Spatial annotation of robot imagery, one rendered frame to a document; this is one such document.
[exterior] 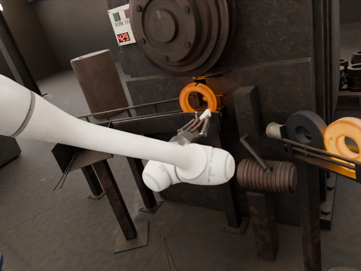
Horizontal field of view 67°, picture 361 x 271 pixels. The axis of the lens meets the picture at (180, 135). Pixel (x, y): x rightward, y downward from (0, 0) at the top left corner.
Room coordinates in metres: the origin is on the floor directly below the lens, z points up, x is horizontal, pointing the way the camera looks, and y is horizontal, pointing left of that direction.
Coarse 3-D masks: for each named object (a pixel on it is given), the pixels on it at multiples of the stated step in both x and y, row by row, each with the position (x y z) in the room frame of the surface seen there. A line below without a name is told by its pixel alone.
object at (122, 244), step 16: (112, 128) 1.36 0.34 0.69; (64, 144) 1.34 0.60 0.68; (64, 160) 1.27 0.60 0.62; (80, 160) 1.28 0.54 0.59; (96, 160) 1.21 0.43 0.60; (112, 176) 1.30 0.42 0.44; (112, 192) 1.26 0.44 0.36; (112, 208) 1.26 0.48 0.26; (128, 224) 1.26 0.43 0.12; (144, 224) 1.36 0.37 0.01; (128, 240) 1.26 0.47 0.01; (144, 240) 1.23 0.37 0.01
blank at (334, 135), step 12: (336, 120) 0.65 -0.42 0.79; (348, 120) 0.61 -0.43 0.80; (360, 120) 0.60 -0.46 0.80; (324, 132) 0.67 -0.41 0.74; (336, 132) 0.64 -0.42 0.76; (348, 132) 0.60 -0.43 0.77; (360, 132) 0.57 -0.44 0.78; (324, 144) 0.67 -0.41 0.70; (336, 144) 0.64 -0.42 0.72; (360, 144) 0.57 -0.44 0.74; (348, 156) 0.61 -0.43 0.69; (360, 156) 0.57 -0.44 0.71; (348, 168) 0.60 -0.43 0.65
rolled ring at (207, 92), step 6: (192, 84) 1.21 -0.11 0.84; (198, 84) 1.20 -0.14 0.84; (204, 84) 1.20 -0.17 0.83; (186, 90) 1.23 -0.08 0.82; (192, 90) 1.21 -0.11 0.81; (198, 90) 1.19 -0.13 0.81; (204, 90) 1.17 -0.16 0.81; (210, 90) 1.18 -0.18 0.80; (180, 96) 1.25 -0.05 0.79; (186, 96) 1.24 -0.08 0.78; (210, 96) 1.16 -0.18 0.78; (180, 102) 1.26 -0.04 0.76; (186, 102) 1.25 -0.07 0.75; (210, 102) 1.16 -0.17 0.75; (186, 108) 1.24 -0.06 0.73; (210, 108) 1.17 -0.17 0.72
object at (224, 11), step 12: (132, 0) 1.30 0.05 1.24; (216, 0) 1.07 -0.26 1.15; (228, 0) 1.09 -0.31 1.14; (132, 12) 1.31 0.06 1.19; (228, 12) 1.05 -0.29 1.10; (132, 24) 1.32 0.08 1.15; (228, 24) 1.05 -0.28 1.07; (228, 36) 1.10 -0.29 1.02; (216, 48) 1.09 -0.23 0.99; (216, 60) 1.10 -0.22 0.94; (168, 72) 1.25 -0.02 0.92; (180, 72) 1.21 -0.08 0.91; (192, 72) 1.17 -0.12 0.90; (204, 72) 1.14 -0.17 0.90
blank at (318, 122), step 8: (296, 112) 0.78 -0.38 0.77; (304, 112) 0.76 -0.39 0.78; (312, 112) 0.74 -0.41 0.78; (288, 120) 0.81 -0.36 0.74; (296, 120) 0.77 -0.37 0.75; (304, 120) 0.74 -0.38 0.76; (312, 120) 0.71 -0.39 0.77; (320, 120) 0.71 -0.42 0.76; (288, 128) 0.81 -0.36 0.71; (296, 128) 0.78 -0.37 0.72; (312, 128) 0.71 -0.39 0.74; (320, 128) 0.69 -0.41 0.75; (288, 136) 0.81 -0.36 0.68; (296, 136) 0.78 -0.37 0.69; (304, 136) 0.78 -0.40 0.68; (312, 136) 0.72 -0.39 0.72; (320, 136) 0.69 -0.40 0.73; (312, 144) 0.72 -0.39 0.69; (320, 144) 0.69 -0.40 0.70
